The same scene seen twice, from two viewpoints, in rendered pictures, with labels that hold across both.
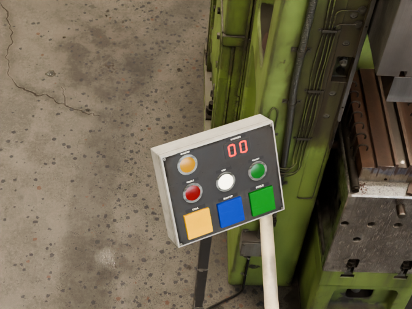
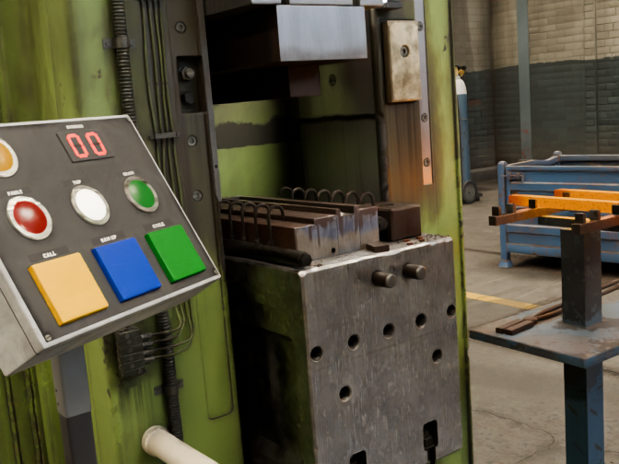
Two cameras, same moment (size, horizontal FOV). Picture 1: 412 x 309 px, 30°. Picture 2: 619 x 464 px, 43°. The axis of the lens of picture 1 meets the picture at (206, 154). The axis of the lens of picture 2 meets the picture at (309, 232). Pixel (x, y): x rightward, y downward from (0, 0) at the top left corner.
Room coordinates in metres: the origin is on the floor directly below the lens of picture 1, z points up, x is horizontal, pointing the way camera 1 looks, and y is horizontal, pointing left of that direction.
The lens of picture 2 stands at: (0.31, 0.23, 1.19)
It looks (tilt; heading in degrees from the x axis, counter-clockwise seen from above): 9 degrees down; 328
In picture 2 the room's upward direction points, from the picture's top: 4 degrees counter-clockwise
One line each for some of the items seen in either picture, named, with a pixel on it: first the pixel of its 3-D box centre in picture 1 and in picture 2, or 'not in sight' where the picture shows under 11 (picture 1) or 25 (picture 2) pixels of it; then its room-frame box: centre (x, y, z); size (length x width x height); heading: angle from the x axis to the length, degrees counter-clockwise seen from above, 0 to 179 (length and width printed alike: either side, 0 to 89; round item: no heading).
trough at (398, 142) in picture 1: (392, 114); (282, 204); (1.70, -0.58, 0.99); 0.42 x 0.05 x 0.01; 5
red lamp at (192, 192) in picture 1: (192, 192); (29, 217); (1.24, 0.03, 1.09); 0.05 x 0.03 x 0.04; 95
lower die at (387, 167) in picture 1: (382, 121); (274, 223); (1.70, -0.56, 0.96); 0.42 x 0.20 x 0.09; 5
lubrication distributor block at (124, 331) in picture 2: not in sight; (134, 350); (1.58, -0.19, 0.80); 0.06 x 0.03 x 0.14; 95
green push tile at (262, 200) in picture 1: (261, 200); (173, 254); (1.30, -0.17, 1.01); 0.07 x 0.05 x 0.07; 120
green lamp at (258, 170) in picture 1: (257, 170); (141, 194); (1.34, -0.15, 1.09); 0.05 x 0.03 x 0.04; 95
